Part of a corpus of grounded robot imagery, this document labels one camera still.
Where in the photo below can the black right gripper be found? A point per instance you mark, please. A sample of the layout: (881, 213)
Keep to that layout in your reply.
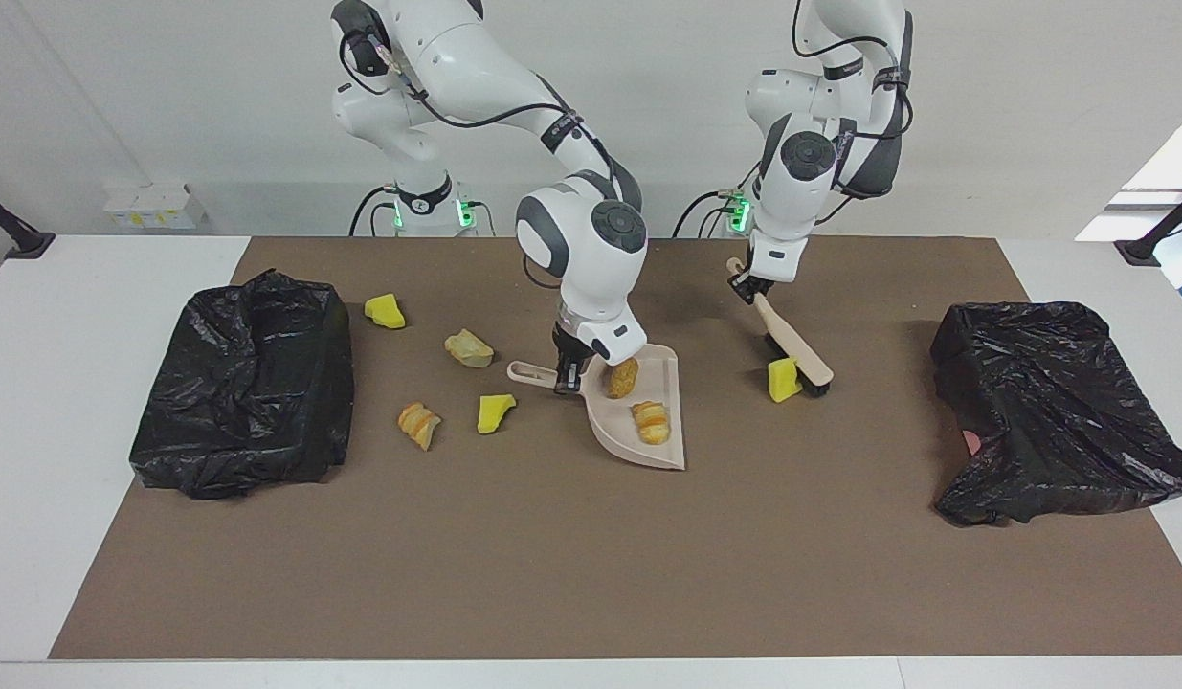
(571, 343)

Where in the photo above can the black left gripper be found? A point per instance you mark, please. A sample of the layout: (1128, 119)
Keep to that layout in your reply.
(755, 283)

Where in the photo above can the brown waffle bread roll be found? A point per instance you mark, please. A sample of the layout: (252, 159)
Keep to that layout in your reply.
(622, 378)

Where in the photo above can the beige hand brush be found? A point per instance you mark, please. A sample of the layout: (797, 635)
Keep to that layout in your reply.
(791, 340)

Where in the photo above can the beige plastic dustpan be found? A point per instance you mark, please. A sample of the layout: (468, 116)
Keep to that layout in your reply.
(648, 402)

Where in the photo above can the yellow sponge wedge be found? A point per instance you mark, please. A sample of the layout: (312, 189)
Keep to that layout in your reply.
(495, 412)

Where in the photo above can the yellow sponge chunk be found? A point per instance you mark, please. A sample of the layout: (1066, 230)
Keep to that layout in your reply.
(385, 311)
(783, 381)

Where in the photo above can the striped croissant piece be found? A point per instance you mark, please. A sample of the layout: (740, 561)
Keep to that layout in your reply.
(651, 423)
(418, 424)

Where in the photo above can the pale bread chunk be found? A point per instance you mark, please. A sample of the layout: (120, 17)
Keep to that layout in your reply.
(469, 349)

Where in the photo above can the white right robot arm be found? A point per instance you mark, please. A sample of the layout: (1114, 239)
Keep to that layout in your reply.
(457, 57)

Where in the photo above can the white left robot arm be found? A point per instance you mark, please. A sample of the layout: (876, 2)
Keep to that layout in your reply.
(791, 191)

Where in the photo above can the black bag bin, pink spot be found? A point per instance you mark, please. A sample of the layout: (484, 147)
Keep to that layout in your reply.
(1050, 411)

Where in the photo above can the black bag lined bin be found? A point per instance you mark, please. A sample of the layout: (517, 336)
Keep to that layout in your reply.
(246, 383)

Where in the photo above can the brown table mat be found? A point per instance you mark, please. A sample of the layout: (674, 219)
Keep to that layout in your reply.
(457, 574)

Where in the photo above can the black stand foot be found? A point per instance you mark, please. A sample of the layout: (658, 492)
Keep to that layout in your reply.
(1155, 239)
(16, 234)

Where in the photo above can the white striped board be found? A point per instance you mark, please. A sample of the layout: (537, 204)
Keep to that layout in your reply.
(1160, 182)

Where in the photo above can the white power outlet box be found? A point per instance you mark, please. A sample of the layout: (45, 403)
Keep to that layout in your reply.
(150, 206)

